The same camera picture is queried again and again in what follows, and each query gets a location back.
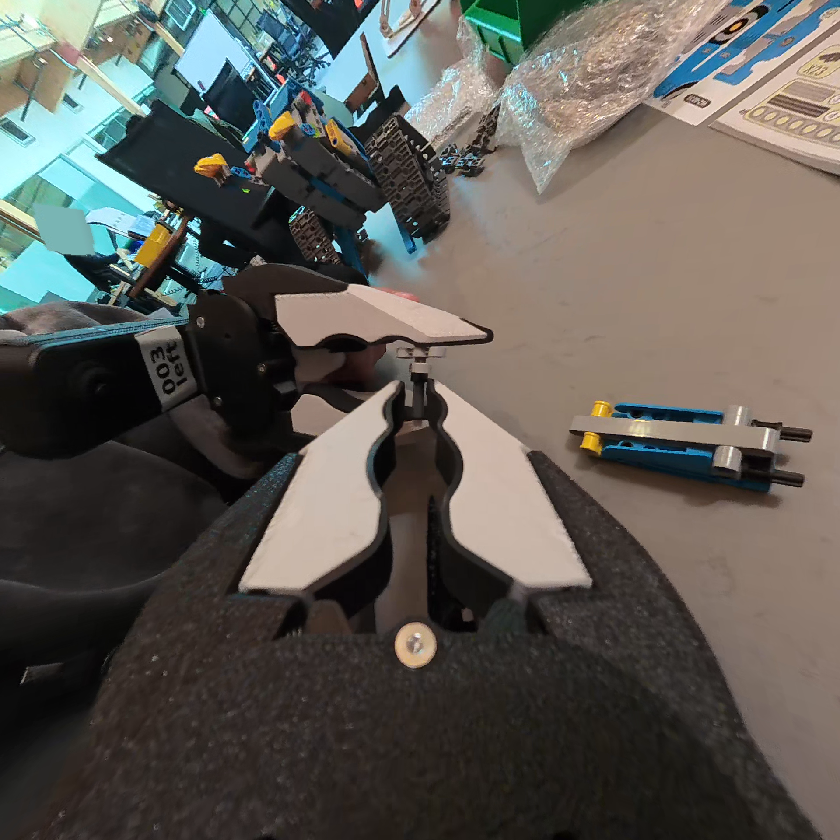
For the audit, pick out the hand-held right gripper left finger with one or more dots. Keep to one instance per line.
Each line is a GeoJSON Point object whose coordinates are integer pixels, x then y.
{"type": "Point", "coordinates": [315, 518]}

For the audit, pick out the large clear plastic bag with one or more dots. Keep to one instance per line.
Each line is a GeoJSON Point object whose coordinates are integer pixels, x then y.
{"type": "Point", "coordinates": [590, 85]}

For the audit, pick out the person's grey sweatshirt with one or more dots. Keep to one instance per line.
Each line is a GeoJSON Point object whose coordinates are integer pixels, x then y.
{"type": "Point", "coordinates": [79, 525]}

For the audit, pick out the green plastic bin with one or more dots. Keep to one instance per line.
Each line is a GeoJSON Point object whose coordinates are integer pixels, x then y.
{"type": "Point", "coordinates": [512, 26]}

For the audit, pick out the instruction booklet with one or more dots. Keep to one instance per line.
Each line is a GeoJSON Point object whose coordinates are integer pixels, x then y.
{"type": "Point", "coordinates": [794, 111]}

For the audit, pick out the blue sticker sheet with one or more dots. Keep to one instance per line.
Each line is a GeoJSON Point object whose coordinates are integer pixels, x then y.
{"type": "Point", "coordinates": [722, 59]}

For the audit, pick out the grey desk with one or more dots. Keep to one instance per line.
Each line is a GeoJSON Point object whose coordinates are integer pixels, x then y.
{"type": "Point", "coordinates": [590, 295]}

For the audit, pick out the person's left hand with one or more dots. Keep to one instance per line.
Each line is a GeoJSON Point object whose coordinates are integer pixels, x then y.
{"type": "Point", "coordinates": [361, 367]}

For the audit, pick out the small clear plastic bag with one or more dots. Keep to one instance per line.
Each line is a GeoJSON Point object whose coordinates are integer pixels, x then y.
{"type": "Point", "coordinates": [453, 85]}

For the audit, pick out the toy tracked robot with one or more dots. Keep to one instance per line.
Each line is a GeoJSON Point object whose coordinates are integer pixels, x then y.
{"type": "Point", "coordinates": [328, 157]}

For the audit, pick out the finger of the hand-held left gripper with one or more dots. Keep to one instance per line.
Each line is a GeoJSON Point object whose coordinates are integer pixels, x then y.
{"type": "Point", "coordinates": [394, 318]}
{"type": "Point", "coordinates": [318, 364]}

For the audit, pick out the blue grey brick assembly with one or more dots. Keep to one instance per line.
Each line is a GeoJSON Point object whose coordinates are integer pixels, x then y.
{"type": "Point", "coordinates": [682, 446]}

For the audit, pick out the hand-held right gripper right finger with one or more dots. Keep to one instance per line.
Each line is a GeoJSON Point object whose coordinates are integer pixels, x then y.
{"type": "Point", "coordinates": [512, 518]}

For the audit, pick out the black track pieces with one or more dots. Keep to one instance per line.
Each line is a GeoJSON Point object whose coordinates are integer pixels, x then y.
{"type": "Point", "coordinates": [469, 154]}

